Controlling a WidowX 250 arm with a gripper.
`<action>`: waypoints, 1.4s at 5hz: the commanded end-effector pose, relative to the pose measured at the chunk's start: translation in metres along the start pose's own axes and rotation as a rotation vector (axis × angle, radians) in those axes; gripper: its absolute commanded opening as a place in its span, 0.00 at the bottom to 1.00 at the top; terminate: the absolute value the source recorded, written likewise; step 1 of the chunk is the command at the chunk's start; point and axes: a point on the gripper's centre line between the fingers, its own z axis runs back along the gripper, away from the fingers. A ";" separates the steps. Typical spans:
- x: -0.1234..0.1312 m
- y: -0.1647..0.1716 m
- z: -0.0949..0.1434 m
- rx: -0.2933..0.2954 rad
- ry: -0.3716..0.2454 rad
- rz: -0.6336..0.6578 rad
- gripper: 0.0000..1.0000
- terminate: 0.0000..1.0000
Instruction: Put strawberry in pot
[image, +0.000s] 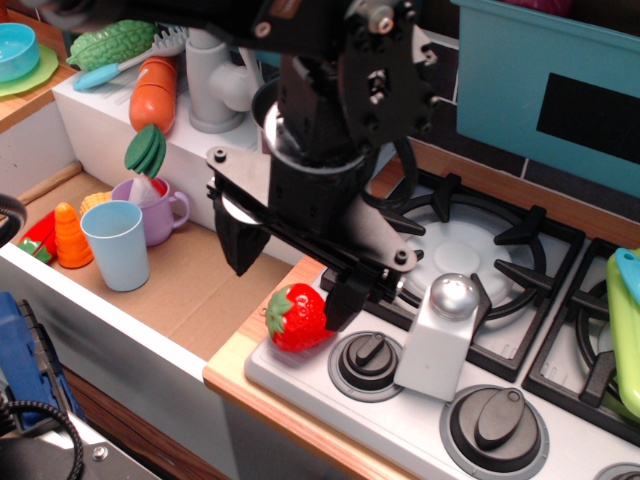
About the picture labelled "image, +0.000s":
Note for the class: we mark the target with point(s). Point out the large orange toy carrot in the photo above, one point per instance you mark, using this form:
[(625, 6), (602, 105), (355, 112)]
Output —
[(152, 112)]

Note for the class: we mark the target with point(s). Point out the right black stove knob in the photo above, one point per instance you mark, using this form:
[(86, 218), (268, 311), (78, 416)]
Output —
[(492, 432)]

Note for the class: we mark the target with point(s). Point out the black right burner grate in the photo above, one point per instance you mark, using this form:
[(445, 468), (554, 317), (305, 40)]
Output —
[(585, 340)]

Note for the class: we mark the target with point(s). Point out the black burner grate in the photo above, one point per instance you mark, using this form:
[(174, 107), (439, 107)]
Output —
[(520, 255), (585, 340)]

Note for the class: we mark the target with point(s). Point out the purple toy mug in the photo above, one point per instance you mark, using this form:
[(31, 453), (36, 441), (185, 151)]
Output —
[(163, 210)]

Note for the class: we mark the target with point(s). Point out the red toy pepper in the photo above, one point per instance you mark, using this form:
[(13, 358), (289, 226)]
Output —
[(40, 240)]

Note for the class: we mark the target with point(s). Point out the black left burner grate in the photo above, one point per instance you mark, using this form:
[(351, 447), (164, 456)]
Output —
[(520, 255)]

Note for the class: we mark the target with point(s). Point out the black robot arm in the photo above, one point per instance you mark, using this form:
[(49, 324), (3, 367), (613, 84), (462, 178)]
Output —
[(354, 86)]

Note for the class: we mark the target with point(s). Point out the silver metal pot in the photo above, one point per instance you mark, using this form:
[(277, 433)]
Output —
[(262, 117)]

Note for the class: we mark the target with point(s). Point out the blue clamp device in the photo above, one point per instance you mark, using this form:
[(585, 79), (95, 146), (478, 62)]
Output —
[(29, 362)]

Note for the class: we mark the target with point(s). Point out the left black stove knob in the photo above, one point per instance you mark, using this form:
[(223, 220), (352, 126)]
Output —
[(362, 366)]

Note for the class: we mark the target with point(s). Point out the black stove knob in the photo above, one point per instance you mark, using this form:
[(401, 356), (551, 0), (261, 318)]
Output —
[(362, 366), (492, 432)]

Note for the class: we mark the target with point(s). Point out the light blue plastic cup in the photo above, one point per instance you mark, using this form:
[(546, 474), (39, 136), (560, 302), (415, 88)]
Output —
[(115, 232)]

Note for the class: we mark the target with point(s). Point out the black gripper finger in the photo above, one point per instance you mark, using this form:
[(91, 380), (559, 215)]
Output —
[(345, 300), (242, 238)]

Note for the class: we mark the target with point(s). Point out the blue toy bowl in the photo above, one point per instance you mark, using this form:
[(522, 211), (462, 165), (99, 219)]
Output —
[(19, 51)]

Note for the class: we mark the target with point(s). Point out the green toy plate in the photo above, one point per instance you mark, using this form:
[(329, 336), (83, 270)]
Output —
[(44, 70)]

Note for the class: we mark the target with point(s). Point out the grey toy faucet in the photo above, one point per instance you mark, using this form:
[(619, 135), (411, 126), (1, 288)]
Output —
[(221, 92)]

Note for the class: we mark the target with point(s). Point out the white salt shaker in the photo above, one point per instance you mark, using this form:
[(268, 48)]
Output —
[(438, 340)]

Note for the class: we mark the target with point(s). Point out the yellow toy corn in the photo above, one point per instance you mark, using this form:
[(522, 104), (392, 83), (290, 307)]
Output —
[(93, 200)]

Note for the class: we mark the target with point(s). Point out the white toy stove top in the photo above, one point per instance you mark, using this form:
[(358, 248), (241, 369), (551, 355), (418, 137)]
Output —
[(411, 429)]

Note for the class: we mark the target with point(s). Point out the lime green container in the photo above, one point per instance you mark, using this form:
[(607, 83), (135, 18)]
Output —
[(622, 279)]

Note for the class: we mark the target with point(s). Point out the green toy bitter gourd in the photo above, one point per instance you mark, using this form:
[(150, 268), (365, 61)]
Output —
[(114, 43)]

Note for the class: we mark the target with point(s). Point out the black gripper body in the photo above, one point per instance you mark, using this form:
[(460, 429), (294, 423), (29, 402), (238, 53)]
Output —
[(325, 213)]

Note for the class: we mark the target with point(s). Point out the blue handled pasta spoon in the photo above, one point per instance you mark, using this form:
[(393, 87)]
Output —
[(167, 43)]

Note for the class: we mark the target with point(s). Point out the small orange toy carrot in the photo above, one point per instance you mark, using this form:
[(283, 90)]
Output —
[(73, 250)]

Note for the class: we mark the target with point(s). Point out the red toy strawberry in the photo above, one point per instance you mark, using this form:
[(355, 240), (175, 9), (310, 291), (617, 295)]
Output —
[(295, 318)]

